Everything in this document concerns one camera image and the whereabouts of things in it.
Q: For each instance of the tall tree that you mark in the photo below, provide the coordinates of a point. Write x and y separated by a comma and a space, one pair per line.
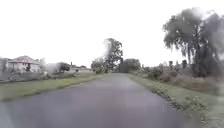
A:
113, 53

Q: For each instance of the dark round bush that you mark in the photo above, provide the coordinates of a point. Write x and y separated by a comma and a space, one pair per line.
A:
130, 65

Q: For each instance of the low building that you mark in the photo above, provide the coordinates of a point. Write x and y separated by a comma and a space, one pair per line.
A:
78, 69

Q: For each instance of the grey asphalt road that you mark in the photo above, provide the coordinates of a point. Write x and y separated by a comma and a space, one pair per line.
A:
110, 103

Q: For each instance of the row of bushes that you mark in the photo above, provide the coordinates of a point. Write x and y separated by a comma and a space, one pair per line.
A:
166, 71

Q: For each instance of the grass verge with weeds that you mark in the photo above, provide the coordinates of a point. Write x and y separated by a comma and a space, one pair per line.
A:
186, 96

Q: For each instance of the large drooping tree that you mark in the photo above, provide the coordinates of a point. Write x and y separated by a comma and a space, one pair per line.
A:
196, 36

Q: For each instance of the house with red roof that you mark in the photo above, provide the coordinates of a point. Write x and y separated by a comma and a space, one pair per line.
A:
22, 63

